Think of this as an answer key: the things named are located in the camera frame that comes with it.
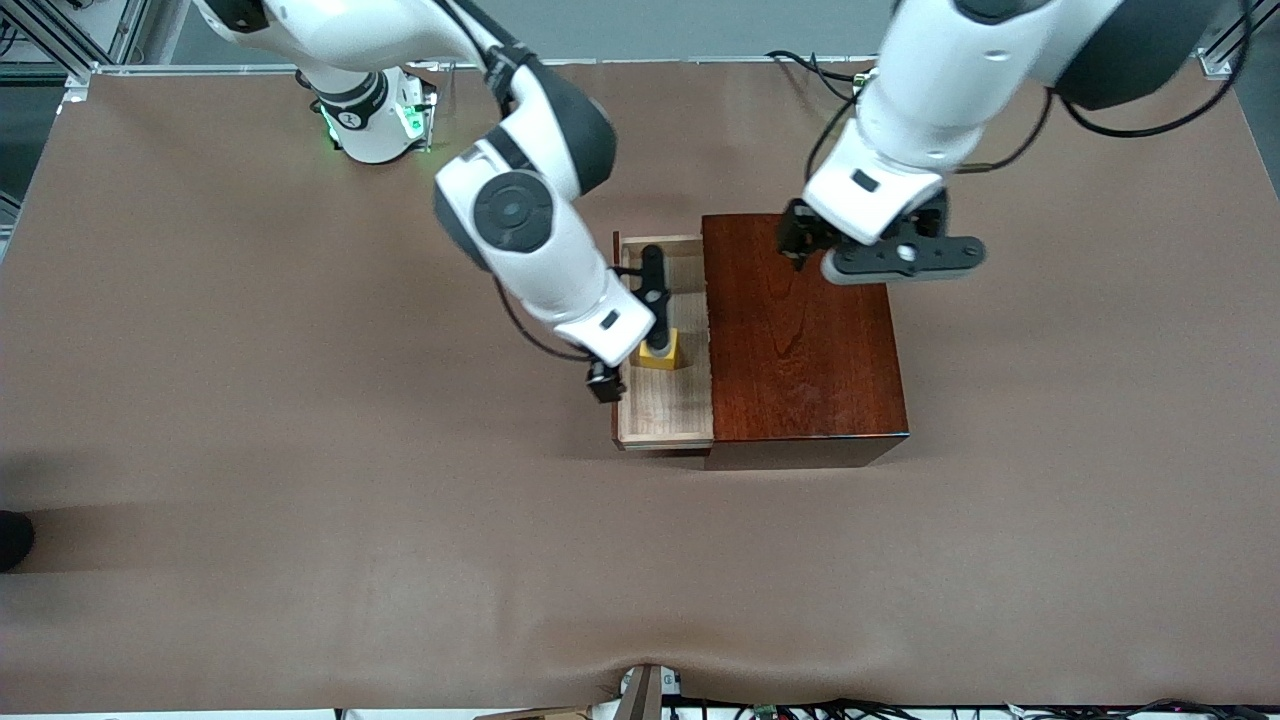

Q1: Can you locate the yellow block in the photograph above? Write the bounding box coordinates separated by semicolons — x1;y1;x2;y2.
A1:
630;328;690;372

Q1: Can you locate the dark red-brown wooden cabinet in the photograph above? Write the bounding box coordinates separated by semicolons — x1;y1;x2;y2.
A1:
700;210;911;471

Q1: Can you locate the black round object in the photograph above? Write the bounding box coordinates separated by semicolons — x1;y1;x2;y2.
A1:
0;510;37;574

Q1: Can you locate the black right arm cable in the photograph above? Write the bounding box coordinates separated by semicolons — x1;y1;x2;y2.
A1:
430;0;596;363

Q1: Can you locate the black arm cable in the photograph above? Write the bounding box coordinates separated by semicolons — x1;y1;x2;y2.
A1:
803;0;1256;186
430;0;596;363

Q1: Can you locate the black base cable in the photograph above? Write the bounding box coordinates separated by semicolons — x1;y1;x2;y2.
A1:
766;48;863;103

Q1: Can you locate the aluminium table frame rail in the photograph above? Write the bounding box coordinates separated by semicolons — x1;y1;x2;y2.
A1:
60;52;1233;106

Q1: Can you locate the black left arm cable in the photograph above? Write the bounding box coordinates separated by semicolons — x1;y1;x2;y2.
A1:
803;0;1256;186

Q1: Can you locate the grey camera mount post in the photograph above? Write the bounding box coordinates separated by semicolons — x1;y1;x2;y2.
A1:
615;663;665;720

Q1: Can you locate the aluminium profile post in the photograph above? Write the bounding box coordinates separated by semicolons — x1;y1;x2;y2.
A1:
1205;0;1280;76
0;0;193;79

